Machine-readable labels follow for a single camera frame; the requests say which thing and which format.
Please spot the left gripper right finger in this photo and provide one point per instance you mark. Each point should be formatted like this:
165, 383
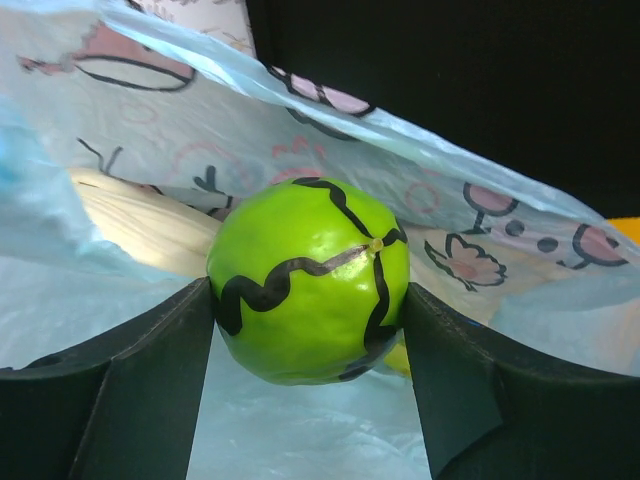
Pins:
493, 408

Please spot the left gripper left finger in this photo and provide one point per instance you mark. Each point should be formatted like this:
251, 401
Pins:
121, 405

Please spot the white napa cabbage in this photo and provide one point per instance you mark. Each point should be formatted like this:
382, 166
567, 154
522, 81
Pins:
153, 229

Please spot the green watermelon ball toy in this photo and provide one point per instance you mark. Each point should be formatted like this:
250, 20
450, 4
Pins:
308, 278

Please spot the light blue plastic bag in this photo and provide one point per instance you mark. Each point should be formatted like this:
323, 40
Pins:
99, 85

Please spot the black fabric grocery bag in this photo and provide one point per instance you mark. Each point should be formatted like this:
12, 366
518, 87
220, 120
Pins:
549, 89

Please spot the yellow tray with vegetables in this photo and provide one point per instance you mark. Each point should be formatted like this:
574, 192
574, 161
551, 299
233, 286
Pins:
629, 226

